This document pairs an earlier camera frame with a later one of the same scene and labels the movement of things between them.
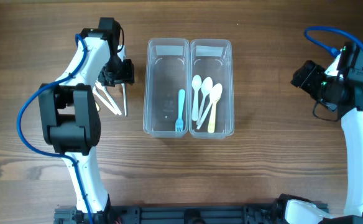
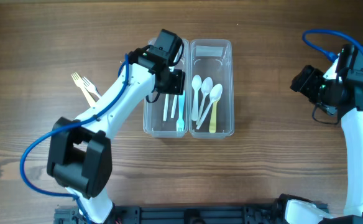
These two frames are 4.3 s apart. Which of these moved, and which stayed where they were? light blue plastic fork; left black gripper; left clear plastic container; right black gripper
Moved: left black gripper
Stayed: right black gripper; left clear plastic container; light blue plastic fork
